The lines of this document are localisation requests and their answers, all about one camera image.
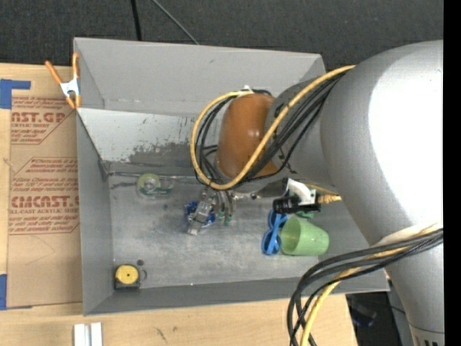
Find black cylinder on white bracket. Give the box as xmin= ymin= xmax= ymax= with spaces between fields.
xmin=272 ymin=177 xmax=321 ymax=216

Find clear green tape dispenser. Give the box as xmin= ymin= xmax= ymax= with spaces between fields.
xmin=136 ymin=172 xmax=176 ymax=200

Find green plastic cup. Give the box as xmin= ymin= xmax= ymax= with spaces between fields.
xmin=279 ymin=215 xmax=331 ymax=257

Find blue round object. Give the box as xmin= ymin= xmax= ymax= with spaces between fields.
xmin=184 ymin=201 xmax=214 ymax=229

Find yellow and black tape measure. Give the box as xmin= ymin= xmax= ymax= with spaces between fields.
xmin=113 ymin=262 xmax=148 ymax=290

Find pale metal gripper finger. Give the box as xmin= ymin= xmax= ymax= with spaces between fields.
xmin=186 ymin=200 xmax=214 ymax=236

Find blue sunglasses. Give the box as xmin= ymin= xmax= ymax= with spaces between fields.
xmin=261 ymin=209 xmax=289 ymax=257

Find brown cardboard board red print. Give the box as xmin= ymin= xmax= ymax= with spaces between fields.
xmin=0 ymin=62 xmax=84 ymax=310

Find grey metal bin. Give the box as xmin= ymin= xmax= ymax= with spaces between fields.
xmin=73 ymin=37 xmax=392 ymax=316

